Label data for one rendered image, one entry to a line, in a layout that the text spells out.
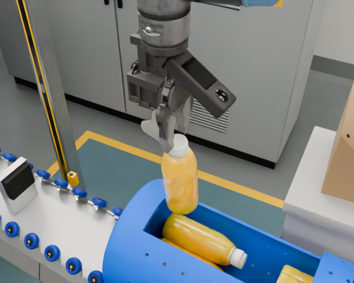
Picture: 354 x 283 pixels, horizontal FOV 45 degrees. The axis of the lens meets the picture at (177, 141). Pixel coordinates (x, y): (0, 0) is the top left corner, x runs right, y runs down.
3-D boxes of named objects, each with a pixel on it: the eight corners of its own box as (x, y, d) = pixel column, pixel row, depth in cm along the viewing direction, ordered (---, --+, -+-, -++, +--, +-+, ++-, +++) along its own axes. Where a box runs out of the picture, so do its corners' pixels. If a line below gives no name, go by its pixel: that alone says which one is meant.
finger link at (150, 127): (145, 143, 77) (148, 98, 72) (173, 154, 75) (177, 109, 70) (135, 151, 75) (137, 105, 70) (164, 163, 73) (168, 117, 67)
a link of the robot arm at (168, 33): (200, 4, 61) (170, 28, 56) (199, 33, 64) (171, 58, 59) (155, -6, 64) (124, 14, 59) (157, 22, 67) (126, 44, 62)
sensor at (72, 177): (73, 179, 142) (70, 169, 139) (80, 183, 141) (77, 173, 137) (57, 195, 137) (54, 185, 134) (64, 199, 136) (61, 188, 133)
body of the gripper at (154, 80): (153, 82, 75) (150, 18, 67) (195, 96, 72) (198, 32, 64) (128, 104, 70) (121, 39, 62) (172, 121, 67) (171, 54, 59)
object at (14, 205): (32, 191, 134) (21, 156, 124) (42, 196, 133) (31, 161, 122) (9, 213, 128) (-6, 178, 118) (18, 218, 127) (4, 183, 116)
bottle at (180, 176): (196, 219, 87) (193, 163, 73) (162, 214, 88) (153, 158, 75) (202, 191, 92) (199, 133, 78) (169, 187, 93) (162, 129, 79)
